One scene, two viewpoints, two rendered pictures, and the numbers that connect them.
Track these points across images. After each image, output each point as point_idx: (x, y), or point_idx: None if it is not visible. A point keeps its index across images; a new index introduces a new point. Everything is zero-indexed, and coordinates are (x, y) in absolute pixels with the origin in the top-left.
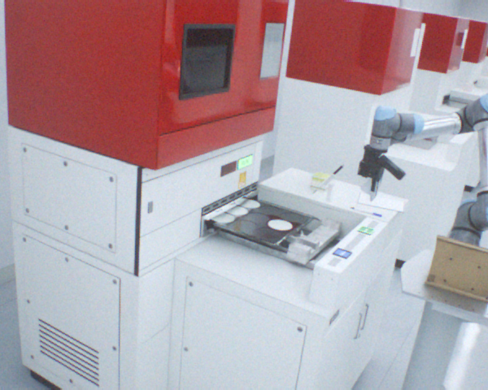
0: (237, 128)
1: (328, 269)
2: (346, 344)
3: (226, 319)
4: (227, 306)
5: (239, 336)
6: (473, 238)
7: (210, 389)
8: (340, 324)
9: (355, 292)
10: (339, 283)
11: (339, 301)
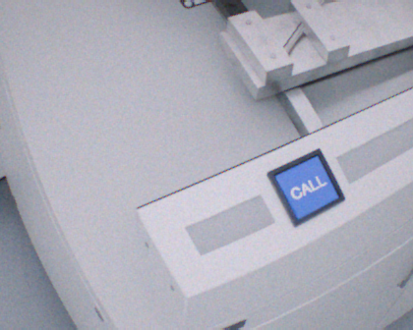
0: None
1: (165, 259)
2: (354, 309)
3: (15, 143)
4: (12, 123)
5: (32, 198)
6: None
7: (29, 224)
8: (275, 325)
9: (372, 255)
10: (198, 306)
11: (230, 317)
